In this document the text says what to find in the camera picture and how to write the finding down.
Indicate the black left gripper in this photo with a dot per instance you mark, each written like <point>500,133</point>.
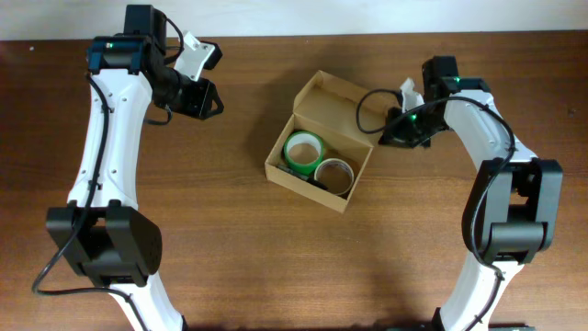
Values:
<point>201,103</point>

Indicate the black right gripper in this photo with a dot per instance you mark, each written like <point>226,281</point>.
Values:
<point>395,135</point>

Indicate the brown cardboard box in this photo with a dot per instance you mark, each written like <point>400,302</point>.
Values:
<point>325,106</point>

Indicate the cream masking tape roll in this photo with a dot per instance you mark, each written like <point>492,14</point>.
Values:
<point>336,174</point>

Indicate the green tape roll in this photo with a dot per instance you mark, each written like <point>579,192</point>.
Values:
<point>303,151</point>

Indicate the black grey marker pen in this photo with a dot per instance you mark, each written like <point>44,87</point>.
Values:
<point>302,177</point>

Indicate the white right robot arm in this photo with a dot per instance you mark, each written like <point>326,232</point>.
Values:
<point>511,211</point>

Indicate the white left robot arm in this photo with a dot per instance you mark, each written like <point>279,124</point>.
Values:
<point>100,231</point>

